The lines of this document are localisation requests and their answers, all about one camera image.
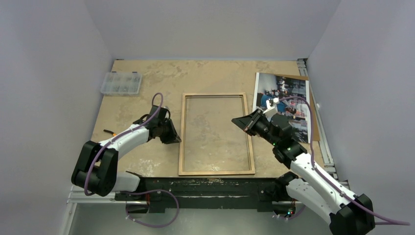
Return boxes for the clear plastic organizer box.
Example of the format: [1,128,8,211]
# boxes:
[100,71,142,96]

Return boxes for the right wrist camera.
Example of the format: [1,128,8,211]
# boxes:
[263,98,279,118]

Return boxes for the orange handled pliers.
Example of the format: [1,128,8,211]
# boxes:
[103,129,116,136]

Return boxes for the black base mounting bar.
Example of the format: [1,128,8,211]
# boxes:
[115,173,301,218]

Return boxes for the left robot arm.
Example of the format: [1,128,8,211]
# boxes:
[71,105,181,200]

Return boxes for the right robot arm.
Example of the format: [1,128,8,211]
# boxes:
[231,109,375,235]

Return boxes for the printed photo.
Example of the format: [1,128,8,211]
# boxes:
[253,72,312,143]

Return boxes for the black wooden picture frame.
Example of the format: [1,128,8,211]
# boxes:
[178,93,256,176]

